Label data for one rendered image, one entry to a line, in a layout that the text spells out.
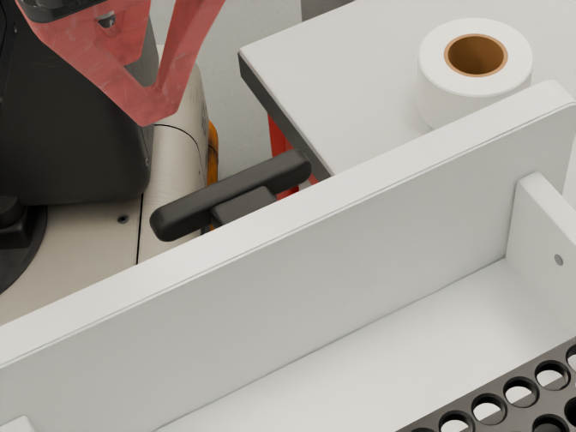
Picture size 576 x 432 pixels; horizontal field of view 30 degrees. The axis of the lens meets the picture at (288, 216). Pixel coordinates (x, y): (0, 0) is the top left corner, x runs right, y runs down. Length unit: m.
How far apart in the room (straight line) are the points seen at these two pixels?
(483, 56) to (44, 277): 0.70
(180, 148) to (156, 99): 0.99
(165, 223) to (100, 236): 0.82
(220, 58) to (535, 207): 1.41
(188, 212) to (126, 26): 0.09
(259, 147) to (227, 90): 0.14
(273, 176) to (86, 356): 0.11
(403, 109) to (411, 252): 0.23
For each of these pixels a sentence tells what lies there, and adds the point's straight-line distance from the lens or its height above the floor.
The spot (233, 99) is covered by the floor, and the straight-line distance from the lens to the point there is 1.79.
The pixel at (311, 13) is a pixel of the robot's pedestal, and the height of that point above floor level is 0.38.
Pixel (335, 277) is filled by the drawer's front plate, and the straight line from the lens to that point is 0.46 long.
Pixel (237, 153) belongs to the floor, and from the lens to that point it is 1.70.
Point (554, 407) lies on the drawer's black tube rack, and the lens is 0.41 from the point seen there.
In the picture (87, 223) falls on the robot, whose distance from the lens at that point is 1.29.
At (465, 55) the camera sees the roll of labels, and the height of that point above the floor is 0.78.
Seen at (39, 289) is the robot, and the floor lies 0.28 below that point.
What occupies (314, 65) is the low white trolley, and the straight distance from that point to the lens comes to 0.72.
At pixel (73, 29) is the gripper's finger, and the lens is 0.32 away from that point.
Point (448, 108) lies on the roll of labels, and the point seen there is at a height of 0.79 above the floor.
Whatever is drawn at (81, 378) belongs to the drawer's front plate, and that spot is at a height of 0.90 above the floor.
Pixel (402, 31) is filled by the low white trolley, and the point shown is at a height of 0.76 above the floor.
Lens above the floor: 1.26
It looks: 51 degrees down
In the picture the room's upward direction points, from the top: 6 degrees counter-clockwise
